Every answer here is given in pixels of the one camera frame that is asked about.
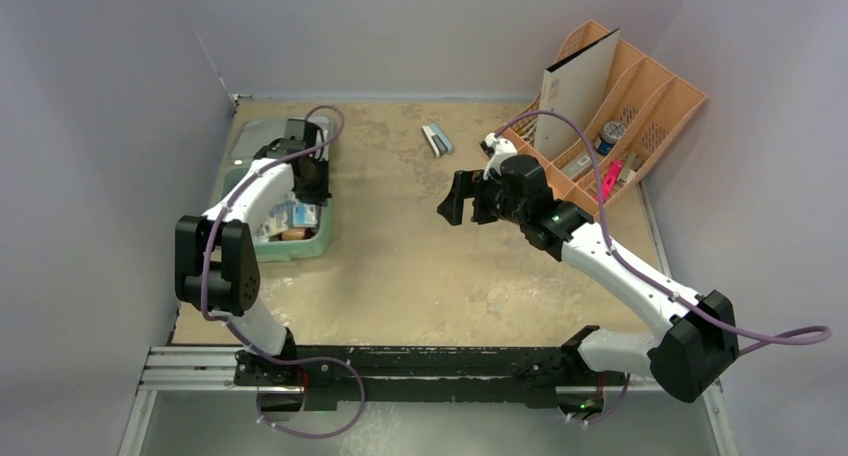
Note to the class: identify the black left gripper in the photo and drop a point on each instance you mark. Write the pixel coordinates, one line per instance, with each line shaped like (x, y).
(322, 195)

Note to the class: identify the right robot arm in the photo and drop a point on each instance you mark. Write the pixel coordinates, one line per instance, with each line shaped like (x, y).
(689, 343)

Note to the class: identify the white folder in organizer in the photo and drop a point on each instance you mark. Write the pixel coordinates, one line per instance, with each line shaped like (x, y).
(574, 86)

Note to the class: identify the grey box in organizer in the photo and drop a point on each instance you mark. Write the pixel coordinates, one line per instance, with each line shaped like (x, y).
(578, 166)

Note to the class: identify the mint green storage case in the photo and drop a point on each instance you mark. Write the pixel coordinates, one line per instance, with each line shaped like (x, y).
(274, 138)

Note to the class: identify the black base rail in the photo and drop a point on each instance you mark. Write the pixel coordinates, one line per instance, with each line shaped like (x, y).
(536, 377)

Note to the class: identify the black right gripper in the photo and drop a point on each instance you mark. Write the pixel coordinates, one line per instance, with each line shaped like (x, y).
(479, 197)

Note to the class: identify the brown bottle orange cap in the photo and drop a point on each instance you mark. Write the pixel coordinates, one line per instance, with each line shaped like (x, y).
(296, 234)

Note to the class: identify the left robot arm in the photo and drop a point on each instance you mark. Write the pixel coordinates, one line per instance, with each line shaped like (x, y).
(216, 267)

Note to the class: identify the pink marker in organizer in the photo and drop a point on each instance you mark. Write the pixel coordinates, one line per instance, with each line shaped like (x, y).
(609, 180)

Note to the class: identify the blue white stapler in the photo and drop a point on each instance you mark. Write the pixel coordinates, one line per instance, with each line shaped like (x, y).
(437, 141)

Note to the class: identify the pink desk organizer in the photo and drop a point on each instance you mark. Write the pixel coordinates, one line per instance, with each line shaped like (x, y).
(650, 100)

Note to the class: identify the clear zip bag of pads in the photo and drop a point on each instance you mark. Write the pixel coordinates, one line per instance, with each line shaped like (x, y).
(286, 215)

